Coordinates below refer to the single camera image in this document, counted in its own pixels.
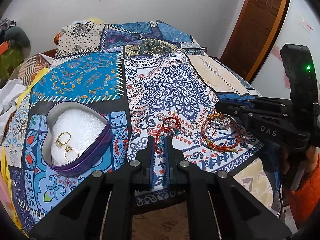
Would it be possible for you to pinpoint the dark clothes pile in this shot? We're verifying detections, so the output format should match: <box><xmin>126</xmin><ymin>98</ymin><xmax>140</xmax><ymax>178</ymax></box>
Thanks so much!
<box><xmin>0</xmin><ymin>18</ymin><xmax>32</xmax><ymax>80</ymax></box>

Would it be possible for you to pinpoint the white cloth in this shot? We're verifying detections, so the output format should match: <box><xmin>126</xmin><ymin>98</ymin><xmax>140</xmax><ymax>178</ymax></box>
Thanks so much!
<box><xmin>0</xmin><ymin>79</ymin><xmax>30</xmax><ymax>130</ymax></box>

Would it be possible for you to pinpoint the person's right hand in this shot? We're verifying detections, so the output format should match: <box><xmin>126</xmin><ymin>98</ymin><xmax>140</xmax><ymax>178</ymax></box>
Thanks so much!
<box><xmin>276</xmin><ymin>142</ymin><xmax>320</xmax><ymax>180</ymax></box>

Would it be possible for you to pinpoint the red beaded hoop earring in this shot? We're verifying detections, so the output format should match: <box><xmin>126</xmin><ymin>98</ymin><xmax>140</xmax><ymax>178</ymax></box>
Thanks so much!
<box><xmin>154</xmin><ymin>129</ymin><xmax>167</xmax><ymax>155</ymax></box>
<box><xmin>162</xmin><ymin>110</ymin><xmax>184</xmax><ymax>137</ymax></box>

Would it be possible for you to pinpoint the blue patchwork printed blanket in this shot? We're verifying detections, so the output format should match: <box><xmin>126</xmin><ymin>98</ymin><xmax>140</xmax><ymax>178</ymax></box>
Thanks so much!
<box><xmin>5</xmin><ymin>20</ymin><xmax>283</xmax><ymax>233</ymax></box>

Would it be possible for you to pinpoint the person's right forearm orange sleeve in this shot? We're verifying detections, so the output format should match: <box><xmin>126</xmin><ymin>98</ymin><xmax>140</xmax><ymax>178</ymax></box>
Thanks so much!
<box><xmin>285</xmin><ymin>165</ymin><xmax>320</xmax><ymax>234</ymax></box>

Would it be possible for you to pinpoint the silver stone ring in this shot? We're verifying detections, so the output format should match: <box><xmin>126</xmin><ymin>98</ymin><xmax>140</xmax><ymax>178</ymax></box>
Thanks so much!
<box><xmin>211</xmin><ymin>118</ymin><xmax>232</xmax><ymax>131</ymax></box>

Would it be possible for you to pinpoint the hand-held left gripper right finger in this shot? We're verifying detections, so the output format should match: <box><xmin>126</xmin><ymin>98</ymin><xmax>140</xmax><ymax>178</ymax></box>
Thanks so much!
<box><xmin>162</xmin><ymin>137</ymin><xmax>299</xmax><ymax>240</ymax></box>

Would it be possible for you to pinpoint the red and gold bangle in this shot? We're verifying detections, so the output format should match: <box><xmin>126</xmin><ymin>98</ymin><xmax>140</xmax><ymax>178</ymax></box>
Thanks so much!
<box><xmin>201</xmin><ymin>113</ymin><xmax>242</xmax><ymax>153</ymax></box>

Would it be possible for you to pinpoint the gold ring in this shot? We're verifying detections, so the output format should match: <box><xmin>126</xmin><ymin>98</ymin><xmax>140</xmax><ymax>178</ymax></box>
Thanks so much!
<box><xmin>64</xmin><ymin>146</ymin><xmax>80</xmax><ymax>162</ymax></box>
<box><xmin>55</xmin><ymin>132</ymin><xmax>72</xmax><ymax>146</ymax></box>

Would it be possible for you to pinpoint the brown wooden door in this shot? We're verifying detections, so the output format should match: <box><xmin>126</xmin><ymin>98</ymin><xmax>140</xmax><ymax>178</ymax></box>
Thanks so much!
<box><xmin>220</xmin><ymin>0</ymin><xmax>292</xmax><ymax>80</ymax></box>

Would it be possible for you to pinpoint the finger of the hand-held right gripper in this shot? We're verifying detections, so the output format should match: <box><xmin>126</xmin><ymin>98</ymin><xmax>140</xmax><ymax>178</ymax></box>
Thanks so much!
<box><xmin>215</xmin><ymin>99</ymin><xmax>253</xmax><ymax>114</ymax></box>
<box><xmin>231</xmin><ymin>110</ymin><xmax>253</xmax><ymax>131</ymax></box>

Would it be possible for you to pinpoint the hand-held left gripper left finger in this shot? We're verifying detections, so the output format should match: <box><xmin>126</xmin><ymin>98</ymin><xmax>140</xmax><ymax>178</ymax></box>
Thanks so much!
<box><xmin>29</xmin><ymin>137</ymin><xmax>156</xmax><ymax>240</ymax></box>

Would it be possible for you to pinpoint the purple heart-shaped tin box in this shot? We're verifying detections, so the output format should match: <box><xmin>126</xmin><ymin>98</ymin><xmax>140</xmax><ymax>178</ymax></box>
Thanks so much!
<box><xmin>41</xmin><ymin>101</ymin><xmax>113</xmax><ymax>177</ymax></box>

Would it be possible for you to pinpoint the white foam padding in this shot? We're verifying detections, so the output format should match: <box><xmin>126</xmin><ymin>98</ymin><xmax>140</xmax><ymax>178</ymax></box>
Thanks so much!
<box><xmin>50</xmin><ymin>108</ymin><xmax>107</xmax><ymax>167</ymax></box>

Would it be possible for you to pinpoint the beige bedsheet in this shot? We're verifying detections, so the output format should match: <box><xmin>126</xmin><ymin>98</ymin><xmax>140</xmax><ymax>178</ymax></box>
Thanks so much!
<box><xmin>186</xmin><ymin>54</ymin><xmax>280</xmax><ymax>210</ymax></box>

